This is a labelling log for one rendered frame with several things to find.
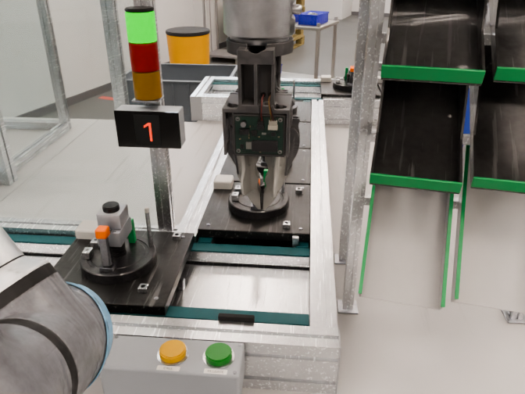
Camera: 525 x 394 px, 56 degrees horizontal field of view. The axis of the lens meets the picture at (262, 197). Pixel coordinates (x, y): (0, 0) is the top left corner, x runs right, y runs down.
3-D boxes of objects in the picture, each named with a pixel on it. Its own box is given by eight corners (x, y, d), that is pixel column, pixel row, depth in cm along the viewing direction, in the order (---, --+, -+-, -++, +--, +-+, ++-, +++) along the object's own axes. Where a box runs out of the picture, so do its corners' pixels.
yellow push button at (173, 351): (183, 368, 74) (182, 359, 73) (157, 367, 74) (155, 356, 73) (189, 349, 78) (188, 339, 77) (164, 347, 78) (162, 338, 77)
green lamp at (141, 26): (152, 44, 85) (149, 13, 83) (123, 43, 86) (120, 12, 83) (160, 38, 90) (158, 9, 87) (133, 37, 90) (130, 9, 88)
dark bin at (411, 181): (459, 195, 73) (469, 160, 67) (369, 184, 76) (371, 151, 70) (460, 73, 89) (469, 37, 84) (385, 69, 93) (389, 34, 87)
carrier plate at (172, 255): (166, 316, 85) (164, 306, 84) (30, 307, 87) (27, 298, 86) (194, 240, 106) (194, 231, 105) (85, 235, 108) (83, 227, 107)
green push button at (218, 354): (230, 372, 74) (230, 362, 73) (203, 370, 74) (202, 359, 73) (233, 352, 77) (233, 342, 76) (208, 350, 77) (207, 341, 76)
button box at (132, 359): (239, 406, 74) (238, 375, 72) (103, 395, 76) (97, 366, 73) (245, 370, 81) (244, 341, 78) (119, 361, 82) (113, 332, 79)
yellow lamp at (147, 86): (158, 101, 90) (155, 73, 88) (130, 100, 90) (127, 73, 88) (165, 93, 94) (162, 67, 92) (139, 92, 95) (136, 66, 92)
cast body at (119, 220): (121, 247, 90) (116, 213, 87) (98, 246, 90) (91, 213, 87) (136, 223, 97) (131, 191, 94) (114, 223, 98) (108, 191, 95)
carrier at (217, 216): (309, 242, 105) (312, 189, 100) (198, 237, 107) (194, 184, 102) (310, 191, 127) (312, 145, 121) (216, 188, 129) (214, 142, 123)
